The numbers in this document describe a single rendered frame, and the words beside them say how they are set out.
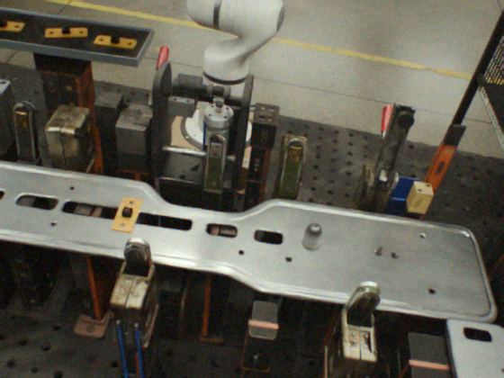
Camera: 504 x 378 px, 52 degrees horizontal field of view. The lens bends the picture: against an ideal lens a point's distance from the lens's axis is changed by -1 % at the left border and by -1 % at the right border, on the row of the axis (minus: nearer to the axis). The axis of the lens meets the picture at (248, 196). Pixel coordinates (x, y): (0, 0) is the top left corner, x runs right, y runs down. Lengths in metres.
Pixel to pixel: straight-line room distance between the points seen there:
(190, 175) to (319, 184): 0.54
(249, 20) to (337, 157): 0.59
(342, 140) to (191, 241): 0.90
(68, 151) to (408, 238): 0.68
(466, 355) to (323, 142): 0.96
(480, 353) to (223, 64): 0.85
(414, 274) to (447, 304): 0.07
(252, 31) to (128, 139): 0.40
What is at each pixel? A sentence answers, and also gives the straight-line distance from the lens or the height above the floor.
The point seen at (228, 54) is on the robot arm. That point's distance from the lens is 1.31.
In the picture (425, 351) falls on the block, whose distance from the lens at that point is 0.91.
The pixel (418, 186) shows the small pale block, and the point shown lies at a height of 1.06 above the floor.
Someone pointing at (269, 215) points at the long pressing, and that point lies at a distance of 0.99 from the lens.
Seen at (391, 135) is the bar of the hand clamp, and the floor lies 1.15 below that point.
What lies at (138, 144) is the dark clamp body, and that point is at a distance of 1.06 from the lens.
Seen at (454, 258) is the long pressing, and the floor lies 1.00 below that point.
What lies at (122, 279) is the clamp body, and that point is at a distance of 0.83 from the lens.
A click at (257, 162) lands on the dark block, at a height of 1.02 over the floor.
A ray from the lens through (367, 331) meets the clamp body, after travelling 0.82.
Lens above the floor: 1.71
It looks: 44 degrees down
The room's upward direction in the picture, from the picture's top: 8 degrees clockwise
